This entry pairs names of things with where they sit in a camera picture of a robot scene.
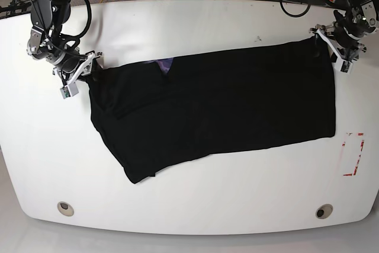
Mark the table grommet hole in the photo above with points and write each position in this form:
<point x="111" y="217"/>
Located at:
<point x="324" y="211"/>
<point x="65" y="209"/>

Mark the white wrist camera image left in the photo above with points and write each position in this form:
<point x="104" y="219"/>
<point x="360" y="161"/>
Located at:
<point x="69" y="88"/>

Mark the right table grommet hole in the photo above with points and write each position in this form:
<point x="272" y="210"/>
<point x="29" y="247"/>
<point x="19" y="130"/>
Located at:
<point x="324" y="211"/>

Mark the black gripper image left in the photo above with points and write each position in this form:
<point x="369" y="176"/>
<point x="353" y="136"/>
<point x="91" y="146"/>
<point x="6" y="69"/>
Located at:
<point x="78" y="68"/>

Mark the left table grommet hole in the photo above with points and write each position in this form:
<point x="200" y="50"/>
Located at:
<point x="65" y="209"/>

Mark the black T-shirt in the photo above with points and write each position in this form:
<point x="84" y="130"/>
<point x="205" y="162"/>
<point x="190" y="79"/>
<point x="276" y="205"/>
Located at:
<point x="219" y="102"/>

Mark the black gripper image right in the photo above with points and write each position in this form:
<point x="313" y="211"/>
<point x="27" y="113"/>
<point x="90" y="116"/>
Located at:
<point x="351" y="45"/>

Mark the red tape rectangle marking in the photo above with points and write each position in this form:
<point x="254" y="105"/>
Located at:
<point x="351" y="153"/>

